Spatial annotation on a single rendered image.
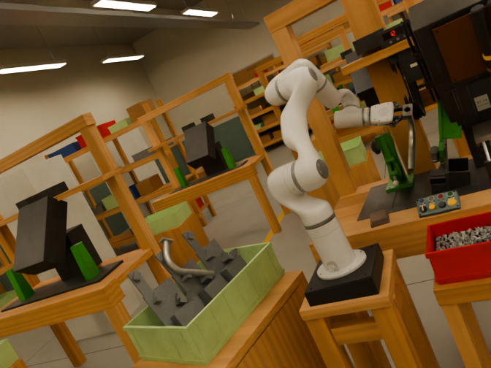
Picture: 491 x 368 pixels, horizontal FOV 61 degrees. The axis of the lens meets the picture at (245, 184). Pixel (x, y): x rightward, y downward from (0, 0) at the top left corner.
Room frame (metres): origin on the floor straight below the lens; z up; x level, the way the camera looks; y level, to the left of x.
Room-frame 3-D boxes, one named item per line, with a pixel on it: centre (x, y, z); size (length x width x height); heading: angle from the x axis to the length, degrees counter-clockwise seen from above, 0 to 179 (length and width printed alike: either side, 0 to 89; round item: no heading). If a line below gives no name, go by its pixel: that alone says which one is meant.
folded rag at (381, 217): (1.68, -0.45, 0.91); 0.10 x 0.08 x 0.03; 159
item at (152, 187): (7.52, 1.92, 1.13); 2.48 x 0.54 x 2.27; 65
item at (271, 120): (11.62, -2.09, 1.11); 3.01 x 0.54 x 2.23; 65
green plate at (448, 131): (1.68, -0.87, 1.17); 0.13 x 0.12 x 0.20; 59
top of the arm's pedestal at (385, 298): (1.44, -0.19, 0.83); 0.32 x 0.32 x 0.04; 62
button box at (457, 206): (1.54, -0.65, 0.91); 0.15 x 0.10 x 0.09; 59
